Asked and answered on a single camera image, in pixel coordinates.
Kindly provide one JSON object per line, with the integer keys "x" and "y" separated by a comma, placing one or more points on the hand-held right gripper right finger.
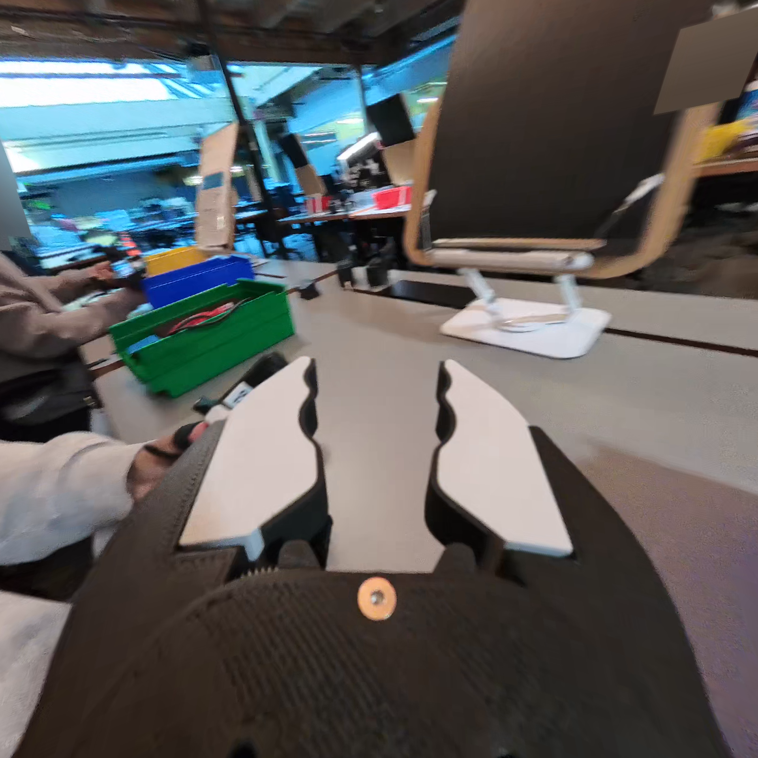
{"x": 497, "y": 468}

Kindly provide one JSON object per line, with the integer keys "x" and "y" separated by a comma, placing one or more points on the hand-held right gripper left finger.
{"x": 260, "y": 462}

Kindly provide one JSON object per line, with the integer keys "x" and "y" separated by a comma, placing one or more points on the green plastic bin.
{"x": 237, "y": 343}

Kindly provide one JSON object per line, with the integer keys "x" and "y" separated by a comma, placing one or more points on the person's left forearm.
{"x": 59, "y": 491}

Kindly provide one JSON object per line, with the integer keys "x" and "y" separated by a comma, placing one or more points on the grey desk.
{"x": 592, "y": 402}

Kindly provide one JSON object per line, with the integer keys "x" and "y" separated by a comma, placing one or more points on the person's left hand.
{"x": 148, "y": 468}

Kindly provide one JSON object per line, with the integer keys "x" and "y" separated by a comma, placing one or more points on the small black box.
{"x": 308, "y": 291}

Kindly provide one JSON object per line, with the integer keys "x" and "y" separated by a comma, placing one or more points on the blue plastic bin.
{"x": 195, "y": 281}

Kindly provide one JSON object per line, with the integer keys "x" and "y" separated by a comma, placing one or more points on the black power adapter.
{"x": 344, "y": 273}
{"x": 376, "y": 273}

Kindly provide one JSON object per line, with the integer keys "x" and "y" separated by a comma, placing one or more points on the yellow plastic bin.
{"x": 172, "y": 259}

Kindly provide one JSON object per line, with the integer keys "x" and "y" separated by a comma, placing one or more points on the wooden background table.
{"x": 331, "y": 216}

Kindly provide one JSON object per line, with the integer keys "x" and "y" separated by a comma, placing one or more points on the cardboard sheet on stand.
{"x": 216, "y": 189}

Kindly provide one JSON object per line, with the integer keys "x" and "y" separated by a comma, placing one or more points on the red plastic bin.
{"x": 391, "y": 196}

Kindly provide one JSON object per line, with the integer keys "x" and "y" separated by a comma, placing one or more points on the black board with wooden rim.
{"x": 533, "y": 118}

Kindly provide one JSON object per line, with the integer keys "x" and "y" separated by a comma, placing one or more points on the black steel post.
{"x": 248, "y": 148}

